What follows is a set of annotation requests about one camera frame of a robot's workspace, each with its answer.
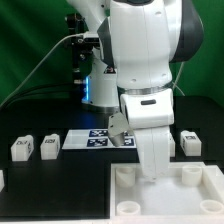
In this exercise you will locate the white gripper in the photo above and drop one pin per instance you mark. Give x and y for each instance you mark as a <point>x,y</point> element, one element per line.
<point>153,145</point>

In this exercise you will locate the white square tabletop part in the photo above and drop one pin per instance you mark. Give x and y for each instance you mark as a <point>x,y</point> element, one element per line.
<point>189,193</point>

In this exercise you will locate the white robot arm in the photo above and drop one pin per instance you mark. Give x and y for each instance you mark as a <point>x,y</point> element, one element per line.
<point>138,39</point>

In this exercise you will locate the white sheet with markers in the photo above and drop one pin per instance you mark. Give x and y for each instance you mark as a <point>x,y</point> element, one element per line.
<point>87,139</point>

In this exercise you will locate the white block left edge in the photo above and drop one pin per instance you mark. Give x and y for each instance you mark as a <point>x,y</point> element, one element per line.
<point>2,183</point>

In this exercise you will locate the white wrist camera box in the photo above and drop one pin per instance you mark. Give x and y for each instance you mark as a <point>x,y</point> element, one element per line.
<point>148,111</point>

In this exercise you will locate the black camera on mount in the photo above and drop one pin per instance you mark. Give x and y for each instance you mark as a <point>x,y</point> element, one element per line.
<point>90,39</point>

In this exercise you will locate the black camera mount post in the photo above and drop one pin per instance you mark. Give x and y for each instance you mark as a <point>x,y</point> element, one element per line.
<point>75,23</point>

